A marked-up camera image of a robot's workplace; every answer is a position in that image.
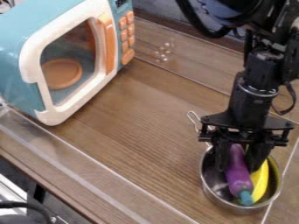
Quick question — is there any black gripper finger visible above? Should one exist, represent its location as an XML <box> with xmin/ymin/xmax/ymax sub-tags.
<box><xmin>246</xmin><ymin>142</ymin><xmax>273</xmax><ymax>172</ymax></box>
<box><xmin>213</xmin><ymin>139</ymin><xmax>232</xmax><ymax>172</ymax></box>

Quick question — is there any yellow toy corn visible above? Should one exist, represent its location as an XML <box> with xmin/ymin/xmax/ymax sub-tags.
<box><xmin>244</xmin><ymin>145</ymin><xmax>270</xmax><ymax>205</ymax></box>

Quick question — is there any orange microwave turntable plate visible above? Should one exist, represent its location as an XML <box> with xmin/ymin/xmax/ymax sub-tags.
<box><xmin>41</xmin><ymin>58</ymin><xmax>82</xmax><ymax>90</ymax></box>

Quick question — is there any black cable bottom left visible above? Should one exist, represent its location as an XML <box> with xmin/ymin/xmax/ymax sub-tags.
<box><xmin>0</xmin><ymin>200</ymin><xmax>53</xmax><ymax>224</ymax></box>

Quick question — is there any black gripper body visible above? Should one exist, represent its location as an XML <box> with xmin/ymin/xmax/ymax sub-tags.
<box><xmin>198</xmin><ymin>73</ymin><xmax>294</xmax><ymax>146</ymax></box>

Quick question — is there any purple toy eggplant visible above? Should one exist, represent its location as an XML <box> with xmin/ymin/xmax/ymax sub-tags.
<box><xmin>224</xmin><ymin>143</ymin><xmax>253</xmax><ymax>206</ymax></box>

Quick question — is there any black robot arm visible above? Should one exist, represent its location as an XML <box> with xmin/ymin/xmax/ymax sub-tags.
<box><xmin>174</xmin><ymin>0</ymin><xmax>299</xmax><ymax>172</ymax></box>

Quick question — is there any blue toy microwave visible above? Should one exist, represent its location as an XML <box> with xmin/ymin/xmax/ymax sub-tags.
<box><xmin>0</xmin><ymin>0</ymin><xmax>136</xmax><ymax>126</ymax></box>

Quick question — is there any silver pot with wire handle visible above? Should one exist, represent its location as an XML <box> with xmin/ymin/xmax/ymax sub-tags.
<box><xmin>200</xmin><ymin>136</ymin><xmax>281</xmax><ymax>214</ymax></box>

